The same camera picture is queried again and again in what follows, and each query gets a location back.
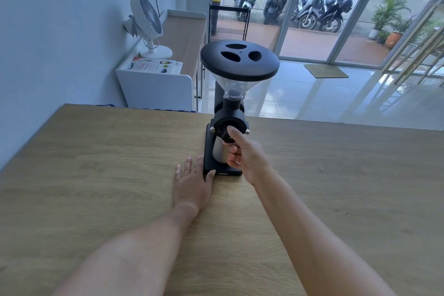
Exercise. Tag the person's right thumb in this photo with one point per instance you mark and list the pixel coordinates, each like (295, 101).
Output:
(231, 149)

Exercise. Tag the white desk fan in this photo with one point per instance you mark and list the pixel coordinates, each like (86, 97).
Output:
(147, 23)

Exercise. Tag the plant in orange pot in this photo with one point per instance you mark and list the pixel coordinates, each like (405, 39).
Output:
(395, 38)

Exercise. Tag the black coffee grinder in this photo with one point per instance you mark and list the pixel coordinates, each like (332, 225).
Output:
(229, 119)

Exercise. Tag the white side cabinet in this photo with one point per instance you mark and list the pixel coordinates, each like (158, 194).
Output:
(156, 89)

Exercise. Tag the palm plant in white pot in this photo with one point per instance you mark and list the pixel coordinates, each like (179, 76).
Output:
(386, 11)

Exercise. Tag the person's right hand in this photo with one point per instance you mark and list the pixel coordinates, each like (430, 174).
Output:
(251, 160)

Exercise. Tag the blue motorcycle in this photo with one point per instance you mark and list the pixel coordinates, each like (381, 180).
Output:
(300, 2)

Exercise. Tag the black motorcycle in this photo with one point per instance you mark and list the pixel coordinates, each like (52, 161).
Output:
(336, 11)

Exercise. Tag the person's left thumb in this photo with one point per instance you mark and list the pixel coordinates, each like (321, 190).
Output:
(211, 177)

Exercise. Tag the person's right forearm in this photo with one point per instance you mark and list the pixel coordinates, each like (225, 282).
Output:
(312, 240)

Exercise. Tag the olive doormat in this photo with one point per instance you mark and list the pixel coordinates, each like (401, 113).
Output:
(326, 71)

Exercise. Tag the steel grounds cup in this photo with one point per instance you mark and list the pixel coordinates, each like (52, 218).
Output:
(218, 153)

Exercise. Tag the person's left forearm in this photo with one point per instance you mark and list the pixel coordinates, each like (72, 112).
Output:
(138, 257)

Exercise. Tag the person's left hand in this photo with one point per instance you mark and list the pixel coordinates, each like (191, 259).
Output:
(190, 186)

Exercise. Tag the white framed glass door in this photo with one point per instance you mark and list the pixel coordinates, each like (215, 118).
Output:
(290, 11)

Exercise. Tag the grey motorcycle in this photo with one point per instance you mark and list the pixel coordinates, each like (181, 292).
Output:
(312, 9)

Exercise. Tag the black hopper lid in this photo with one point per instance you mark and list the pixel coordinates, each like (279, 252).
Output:
(215, 60)

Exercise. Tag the colourful printed book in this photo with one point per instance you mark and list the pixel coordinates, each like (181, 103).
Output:
(152, 65)

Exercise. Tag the black metal rack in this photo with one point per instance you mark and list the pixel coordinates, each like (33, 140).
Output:
(229, 23)

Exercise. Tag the person's left middle finger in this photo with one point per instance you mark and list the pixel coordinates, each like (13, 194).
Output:
(188, 165)

